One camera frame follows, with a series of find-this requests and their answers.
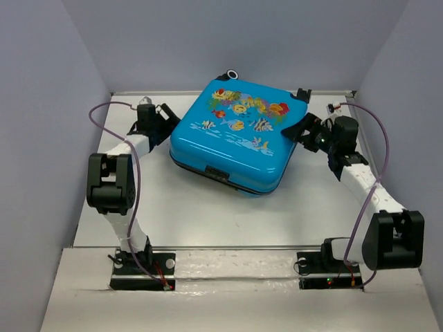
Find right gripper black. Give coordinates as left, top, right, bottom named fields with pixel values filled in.
left=279, top=113, right=337, bottom=155

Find blue kids suitcase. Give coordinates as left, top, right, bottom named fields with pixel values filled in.
left=170, top=69, right=311, bottom=195

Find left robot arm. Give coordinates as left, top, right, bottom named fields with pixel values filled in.
left=86, top=102, right=180, bottom=273

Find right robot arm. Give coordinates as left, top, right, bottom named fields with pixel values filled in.
left=281, top=113, right=424, bottom=271

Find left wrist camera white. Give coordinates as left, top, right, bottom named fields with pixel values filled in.
left=138, top=96, right=152, bottom=105

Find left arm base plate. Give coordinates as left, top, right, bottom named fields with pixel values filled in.
left=107, top=250, right=176, bottom=291

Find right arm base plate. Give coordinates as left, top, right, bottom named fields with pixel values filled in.
left=293, top=251, right=363, bottom=290

